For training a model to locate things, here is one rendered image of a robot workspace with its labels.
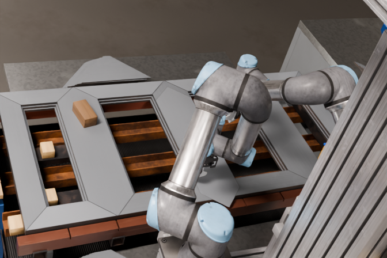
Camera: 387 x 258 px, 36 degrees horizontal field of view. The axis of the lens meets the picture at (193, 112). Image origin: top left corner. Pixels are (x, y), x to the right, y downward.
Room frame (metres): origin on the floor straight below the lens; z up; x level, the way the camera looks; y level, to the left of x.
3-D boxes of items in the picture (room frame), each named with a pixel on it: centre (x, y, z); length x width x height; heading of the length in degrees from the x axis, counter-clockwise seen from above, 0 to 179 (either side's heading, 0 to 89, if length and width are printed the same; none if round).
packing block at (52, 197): (1.42, 0.43, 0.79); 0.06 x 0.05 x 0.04; 32
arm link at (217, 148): (1.59, -0.09, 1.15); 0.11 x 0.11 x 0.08; 83
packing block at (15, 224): (1.26, 0.50, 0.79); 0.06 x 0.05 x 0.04; 32
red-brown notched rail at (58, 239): (1.61, -0.23, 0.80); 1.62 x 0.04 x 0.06; 122
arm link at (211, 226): (1.16, -0.15, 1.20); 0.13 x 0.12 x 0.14; 83
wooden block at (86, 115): (1.85, 0.45, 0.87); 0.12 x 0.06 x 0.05; 44
